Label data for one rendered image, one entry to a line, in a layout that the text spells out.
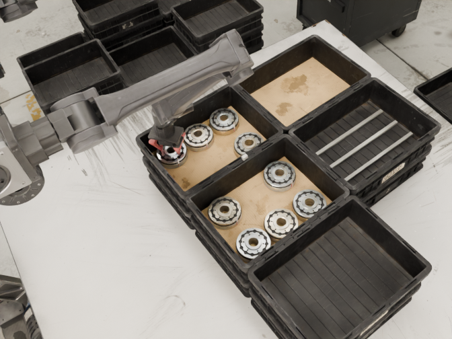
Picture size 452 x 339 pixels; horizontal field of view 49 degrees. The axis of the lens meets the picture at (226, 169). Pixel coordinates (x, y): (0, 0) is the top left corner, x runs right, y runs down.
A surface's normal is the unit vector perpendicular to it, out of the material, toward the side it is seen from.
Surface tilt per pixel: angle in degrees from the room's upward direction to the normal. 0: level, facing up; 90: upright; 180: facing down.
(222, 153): 0
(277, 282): 0
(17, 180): 90
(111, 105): 36
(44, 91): 0
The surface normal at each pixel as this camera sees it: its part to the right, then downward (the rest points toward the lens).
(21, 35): -0.07, -0.58
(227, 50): 0.19, -0.05
